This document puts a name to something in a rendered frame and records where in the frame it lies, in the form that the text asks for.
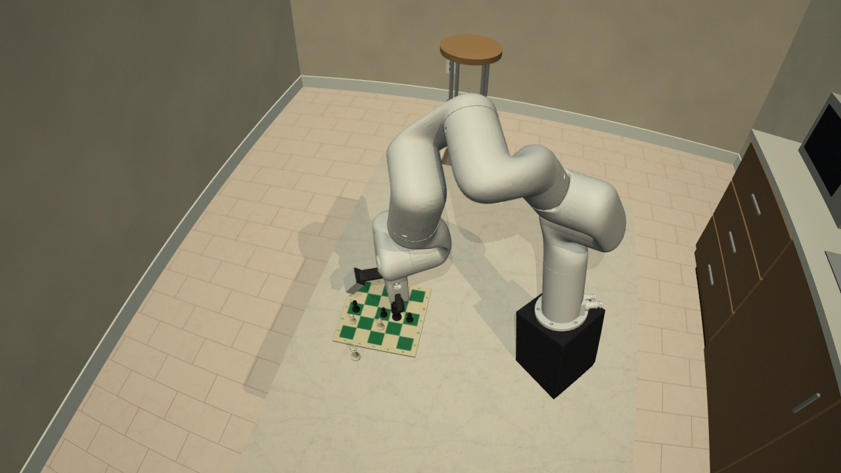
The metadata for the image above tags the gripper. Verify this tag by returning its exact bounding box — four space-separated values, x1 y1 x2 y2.
384 277 409 314

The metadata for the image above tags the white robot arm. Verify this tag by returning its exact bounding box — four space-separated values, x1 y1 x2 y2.
344 93 626 331

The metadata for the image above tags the green and white chessboard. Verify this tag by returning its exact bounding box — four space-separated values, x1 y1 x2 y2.
332 279 432 357

